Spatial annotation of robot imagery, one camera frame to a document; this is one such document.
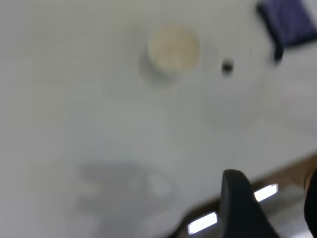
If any purple cloth with black trim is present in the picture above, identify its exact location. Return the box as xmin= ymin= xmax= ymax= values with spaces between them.
xmin=256 ymin=0 xmax=317 ymax=64

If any dark coffee spill drop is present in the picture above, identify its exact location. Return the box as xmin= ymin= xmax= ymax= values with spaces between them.
xmin=221 ymin=58 xmax=235 ymax=75

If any white paper coffee cup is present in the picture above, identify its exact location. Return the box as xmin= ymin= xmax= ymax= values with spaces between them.
xmin=141 ymin=22 xmax=202 ymax=81

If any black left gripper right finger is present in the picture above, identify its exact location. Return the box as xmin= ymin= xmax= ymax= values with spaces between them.
xmin=303 ymin=168 xmax=317 ymax=236

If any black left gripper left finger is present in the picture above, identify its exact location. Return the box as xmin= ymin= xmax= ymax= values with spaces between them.
xmin=219 ymin=169 xmax=281 ymax=238

